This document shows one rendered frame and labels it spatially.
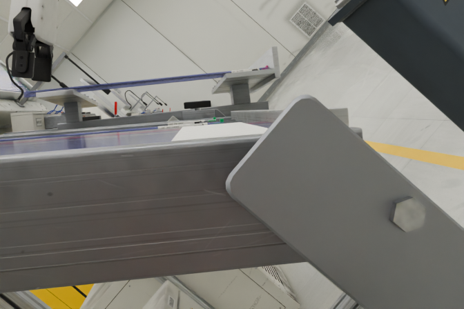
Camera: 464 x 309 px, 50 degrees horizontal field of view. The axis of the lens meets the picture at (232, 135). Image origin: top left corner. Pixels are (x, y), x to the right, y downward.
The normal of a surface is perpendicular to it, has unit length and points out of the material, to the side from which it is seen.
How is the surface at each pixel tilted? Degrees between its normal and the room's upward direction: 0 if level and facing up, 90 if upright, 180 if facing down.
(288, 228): 90
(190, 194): 90
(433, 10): 90
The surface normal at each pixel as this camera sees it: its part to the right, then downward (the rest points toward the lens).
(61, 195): 0.07, 0.04
